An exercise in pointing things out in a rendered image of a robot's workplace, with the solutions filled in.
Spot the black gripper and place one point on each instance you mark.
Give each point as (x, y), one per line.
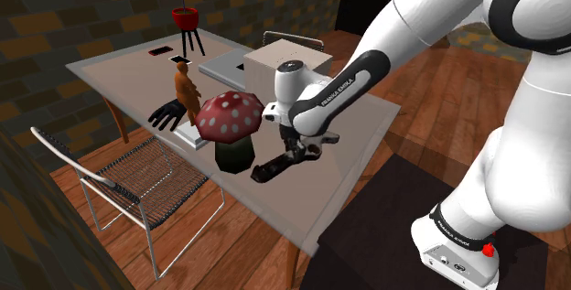
(298, 142)

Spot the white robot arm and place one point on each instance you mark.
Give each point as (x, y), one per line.
(513, 155)

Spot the red white-dotted mushroom figure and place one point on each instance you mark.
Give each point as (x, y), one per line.
(228, 115)

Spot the beige box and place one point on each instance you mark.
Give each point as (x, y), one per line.
(267, 64)

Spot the white flat book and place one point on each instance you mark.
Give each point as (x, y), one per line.
(191, 136)

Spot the dark robot stand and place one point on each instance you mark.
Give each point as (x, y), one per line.
(383, 226)

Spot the grey laptop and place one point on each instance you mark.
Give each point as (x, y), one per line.
(221, 68)

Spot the brown human figure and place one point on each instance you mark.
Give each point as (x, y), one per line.
(186, 88)

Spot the black hand figure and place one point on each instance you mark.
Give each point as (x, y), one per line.
(168, 113)

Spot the black white-edged phone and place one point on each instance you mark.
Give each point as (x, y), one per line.
(180, 60)

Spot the black cabinet with television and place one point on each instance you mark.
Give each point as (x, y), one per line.
(357, 8)

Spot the red phone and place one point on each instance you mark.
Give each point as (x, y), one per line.
(161, 51)

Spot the red plant pot on stand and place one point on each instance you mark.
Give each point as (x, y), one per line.
(185, 18)

